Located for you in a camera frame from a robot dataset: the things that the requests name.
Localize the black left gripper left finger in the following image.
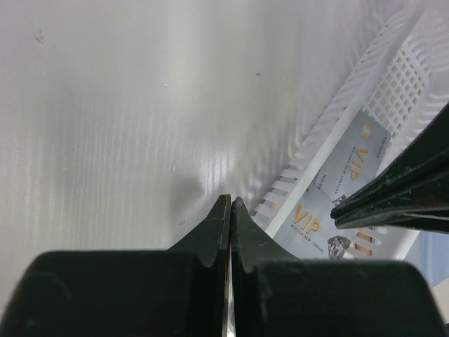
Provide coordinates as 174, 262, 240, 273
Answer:
1, 194, 232, 336

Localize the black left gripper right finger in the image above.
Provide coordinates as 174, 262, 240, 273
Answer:
230, 198, 448, 336

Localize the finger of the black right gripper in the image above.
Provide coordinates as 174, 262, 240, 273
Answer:
330, 152, 448, 234
344, 106, 448, 204

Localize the white plastic basket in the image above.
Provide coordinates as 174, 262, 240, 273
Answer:
252, 1, 448, 260

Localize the tan leather card holder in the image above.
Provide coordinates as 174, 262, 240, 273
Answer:
352, 227, 448, 287

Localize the silver VIP card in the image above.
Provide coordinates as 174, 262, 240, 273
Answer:
274, 185, 373, 260

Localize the grey card in basket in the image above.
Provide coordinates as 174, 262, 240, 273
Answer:
310, 111, 391, 200

